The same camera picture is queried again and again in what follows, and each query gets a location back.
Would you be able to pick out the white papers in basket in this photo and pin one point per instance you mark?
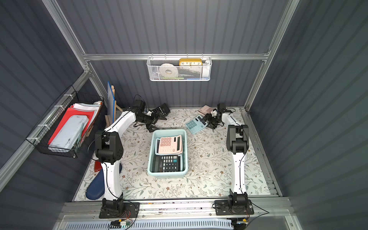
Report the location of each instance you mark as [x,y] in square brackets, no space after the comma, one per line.
[95,107]

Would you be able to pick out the red folder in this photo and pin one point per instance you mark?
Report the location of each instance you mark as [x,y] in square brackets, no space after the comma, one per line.
[70,112]

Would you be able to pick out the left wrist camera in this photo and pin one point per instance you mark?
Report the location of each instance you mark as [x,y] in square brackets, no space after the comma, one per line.
[139,106]

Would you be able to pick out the white tape roll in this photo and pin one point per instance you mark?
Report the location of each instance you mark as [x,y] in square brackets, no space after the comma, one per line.
[168,70]

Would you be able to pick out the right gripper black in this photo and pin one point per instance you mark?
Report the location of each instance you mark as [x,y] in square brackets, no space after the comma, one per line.
[210,120]

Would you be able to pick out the blue calculator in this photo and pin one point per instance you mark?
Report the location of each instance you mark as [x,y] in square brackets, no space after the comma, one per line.
[196,125]
[157,144]

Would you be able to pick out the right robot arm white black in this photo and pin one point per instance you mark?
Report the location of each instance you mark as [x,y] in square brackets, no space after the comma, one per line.
[237,143]

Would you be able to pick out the mint green storage box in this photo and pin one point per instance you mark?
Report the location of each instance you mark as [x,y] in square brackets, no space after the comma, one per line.
[184,156]

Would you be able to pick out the pink calculator back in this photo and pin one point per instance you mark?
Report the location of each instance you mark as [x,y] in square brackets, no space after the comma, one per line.
[205,110]

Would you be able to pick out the black calculator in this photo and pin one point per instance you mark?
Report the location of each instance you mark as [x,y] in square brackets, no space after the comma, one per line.
[162,111]
[165,164]

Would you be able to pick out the small circuit board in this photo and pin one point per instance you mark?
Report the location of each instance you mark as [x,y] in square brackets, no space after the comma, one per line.
[118,224]

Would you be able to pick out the white wire wall basket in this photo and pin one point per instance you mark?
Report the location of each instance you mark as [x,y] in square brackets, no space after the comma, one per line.
[185,73]

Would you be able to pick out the yellow clock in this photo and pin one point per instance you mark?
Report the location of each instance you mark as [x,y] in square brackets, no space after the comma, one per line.
[190,62]

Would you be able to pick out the wooden easel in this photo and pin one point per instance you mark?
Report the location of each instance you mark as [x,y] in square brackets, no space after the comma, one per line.
[118,113]

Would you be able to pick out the navy blue case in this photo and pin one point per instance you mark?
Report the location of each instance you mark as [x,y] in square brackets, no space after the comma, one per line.
[96,185]

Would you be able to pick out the red stapler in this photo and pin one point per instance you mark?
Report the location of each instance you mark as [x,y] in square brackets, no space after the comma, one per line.
[97,166]

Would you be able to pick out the black wire side basket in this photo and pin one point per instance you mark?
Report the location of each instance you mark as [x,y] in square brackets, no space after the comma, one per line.
[40,136]

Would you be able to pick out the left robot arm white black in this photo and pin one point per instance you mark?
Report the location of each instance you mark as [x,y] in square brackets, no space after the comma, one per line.
[109,148]

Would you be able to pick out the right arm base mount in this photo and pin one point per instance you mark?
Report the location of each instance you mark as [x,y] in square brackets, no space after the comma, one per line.
[225,208]

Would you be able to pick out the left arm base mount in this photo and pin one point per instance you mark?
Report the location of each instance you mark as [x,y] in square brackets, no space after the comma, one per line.
[119,209]

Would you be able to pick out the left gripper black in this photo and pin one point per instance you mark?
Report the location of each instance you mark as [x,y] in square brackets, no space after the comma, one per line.
[154,117]

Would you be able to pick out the blue framed whiteboard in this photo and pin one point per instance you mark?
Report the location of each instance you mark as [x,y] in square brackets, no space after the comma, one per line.
[111,102]

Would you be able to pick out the floral table mat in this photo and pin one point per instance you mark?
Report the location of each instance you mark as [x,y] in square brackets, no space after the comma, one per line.
[210,165]

